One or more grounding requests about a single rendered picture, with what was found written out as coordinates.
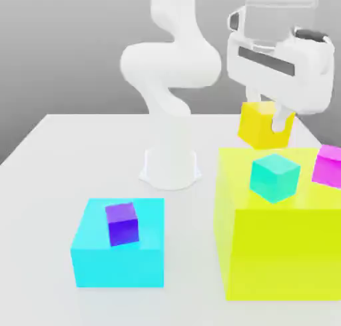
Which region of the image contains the small yellow cube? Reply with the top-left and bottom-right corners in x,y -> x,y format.
237,101 -> 296,150

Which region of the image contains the small magenta cube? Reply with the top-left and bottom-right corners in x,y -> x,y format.
311,144 -> 341,189

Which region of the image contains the large cyan box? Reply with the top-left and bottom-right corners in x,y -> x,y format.
70,197 -> 165,289

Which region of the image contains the small teal cube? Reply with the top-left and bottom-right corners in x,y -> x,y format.
249,153 -> 302,204

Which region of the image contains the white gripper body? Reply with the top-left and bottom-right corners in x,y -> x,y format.
226,30 -> 336,116

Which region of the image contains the large lime yellow box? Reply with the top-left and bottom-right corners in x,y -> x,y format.
213,146 -> 341,302

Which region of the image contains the small purple cube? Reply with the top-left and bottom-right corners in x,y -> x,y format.
105,202 -> 140,247

